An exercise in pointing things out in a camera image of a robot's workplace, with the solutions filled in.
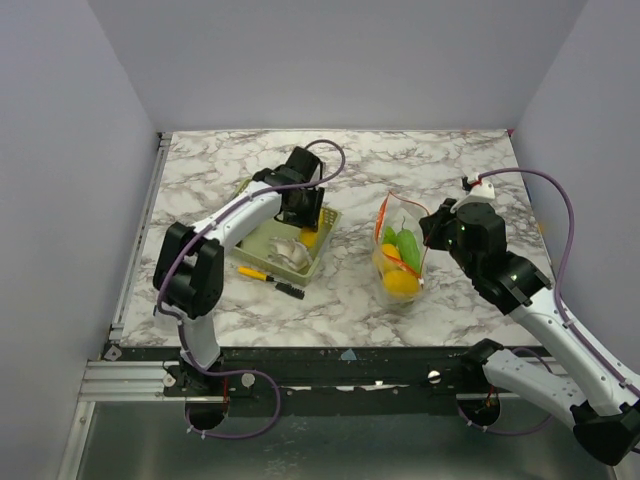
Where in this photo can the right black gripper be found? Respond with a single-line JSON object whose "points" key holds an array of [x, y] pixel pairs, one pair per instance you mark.
{"points": [[433, 226]]}

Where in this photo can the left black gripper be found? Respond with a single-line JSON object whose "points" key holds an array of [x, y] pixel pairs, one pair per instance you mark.
{"points": [[310, 220]]}

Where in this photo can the yellow corn toy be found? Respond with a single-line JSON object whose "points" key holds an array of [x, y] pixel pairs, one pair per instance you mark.
{"points": [[308, 237]]}

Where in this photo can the clear zip top bag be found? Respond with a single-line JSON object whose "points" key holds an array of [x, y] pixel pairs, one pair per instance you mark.
{"points": [[397, 212]]}

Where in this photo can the yellow pear toy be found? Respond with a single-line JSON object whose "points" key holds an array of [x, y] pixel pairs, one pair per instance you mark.
{"points": [[390, 253]]}

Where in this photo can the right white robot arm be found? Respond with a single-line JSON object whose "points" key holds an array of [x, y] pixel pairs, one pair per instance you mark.
{"points": [[599, 397]]}

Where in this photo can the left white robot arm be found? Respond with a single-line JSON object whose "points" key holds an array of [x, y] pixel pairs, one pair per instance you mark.
{"points": [[189, 274]]}

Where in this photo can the pale green perforated basket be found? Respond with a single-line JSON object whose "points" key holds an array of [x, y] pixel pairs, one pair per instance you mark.
{"points": [[254, 248]]}

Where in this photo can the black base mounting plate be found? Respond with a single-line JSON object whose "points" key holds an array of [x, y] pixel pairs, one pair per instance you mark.
{"points": [[324, 381]]}

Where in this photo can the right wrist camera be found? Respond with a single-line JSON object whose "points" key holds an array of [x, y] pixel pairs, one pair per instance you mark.
{"points": [[477, 190]]}

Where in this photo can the yellow handled black brush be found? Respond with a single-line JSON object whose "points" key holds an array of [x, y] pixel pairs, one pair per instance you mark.
{"points": [[283, 287]]}

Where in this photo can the aluminium frame rail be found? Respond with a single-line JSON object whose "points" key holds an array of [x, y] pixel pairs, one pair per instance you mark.
{"points": [[122, 382]]}

